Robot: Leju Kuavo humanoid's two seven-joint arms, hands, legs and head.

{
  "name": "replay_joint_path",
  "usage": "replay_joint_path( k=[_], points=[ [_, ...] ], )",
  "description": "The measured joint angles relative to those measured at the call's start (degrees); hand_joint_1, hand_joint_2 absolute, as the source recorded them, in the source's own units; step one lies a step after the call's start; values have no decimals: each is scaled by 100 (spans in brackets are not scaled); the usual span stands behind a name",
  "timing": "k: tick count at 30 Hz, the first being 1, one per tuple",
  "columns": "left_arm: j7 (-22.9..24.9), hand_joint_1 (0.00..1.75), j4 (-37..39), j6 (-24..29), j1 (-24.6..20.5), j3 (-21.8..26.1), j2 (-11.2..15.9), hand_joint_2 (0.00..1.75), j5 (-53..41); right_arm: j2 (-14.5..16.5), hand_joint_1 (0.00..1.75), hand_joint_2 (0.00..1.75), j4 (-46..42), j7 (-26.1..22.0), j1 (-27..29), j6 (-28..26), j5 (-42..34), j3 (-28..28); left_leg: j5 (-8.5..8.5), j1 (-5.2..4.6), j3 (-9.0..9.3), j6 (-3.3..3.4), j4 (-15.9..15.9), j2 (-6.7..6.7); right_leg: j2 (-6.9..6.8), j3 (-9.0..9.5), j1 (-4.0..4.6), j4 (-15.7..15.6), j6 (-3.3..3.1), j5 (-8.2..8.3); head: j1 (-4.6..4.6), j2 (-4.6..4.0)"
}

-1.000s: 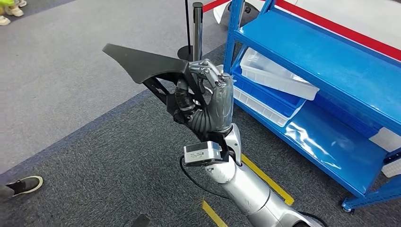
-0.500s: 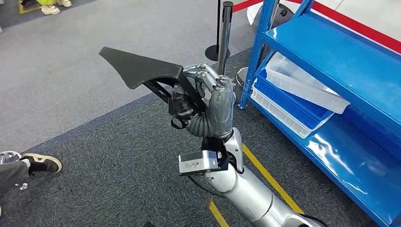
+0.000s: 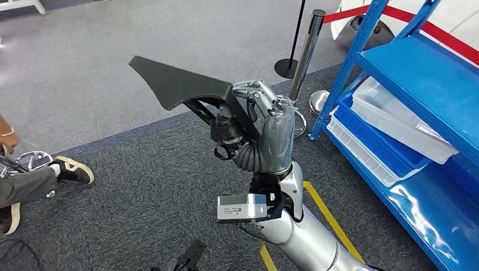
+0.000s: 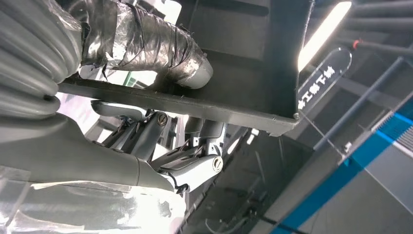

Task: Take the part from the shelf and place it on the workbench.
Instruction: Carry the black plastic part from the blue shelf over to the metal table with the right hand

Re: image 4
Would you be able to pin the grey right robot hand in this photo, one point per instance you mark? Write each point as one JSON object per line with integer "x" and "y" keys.
{"x": 80, "y": 155}

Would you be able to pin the hanging acrylic sign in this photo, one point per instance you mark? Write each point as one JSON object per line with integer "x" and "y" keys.
{"x": 322, "y": 79}

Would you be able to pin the ceiling light strip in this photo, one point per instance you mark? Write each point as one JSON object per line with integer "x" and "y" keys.
{"x": 322, "y": 32}

